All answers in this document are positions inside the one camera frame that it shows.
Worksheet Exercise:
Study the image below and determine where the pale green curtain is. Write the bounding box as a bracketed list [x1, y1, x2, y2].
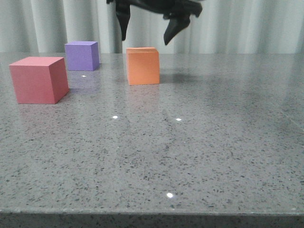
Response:
[0, 0, 304, 54]

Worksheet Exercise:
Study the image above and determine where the red foam cube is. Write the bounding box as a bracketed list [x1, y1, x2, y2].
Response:
[9, 57, 69, 104]

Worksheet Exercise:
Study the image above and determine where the purple foam cube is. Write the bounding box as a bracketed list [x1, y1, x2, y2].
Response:
[65, 41, 99, 71]

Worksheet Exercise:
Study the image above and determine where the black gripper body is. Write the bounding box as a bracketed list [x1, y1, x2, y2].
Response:
[106, 0, 202, 19]

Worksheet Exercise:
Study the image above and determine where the orange foam cube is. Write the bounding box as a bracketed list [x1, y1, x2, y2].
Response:
[126, 47, 160, 86]

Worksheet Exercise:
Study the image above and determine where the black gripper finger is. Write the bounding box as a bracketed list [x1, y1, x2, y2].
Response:
[163, 15, 190, 45]
[115, 0, 131, 41]

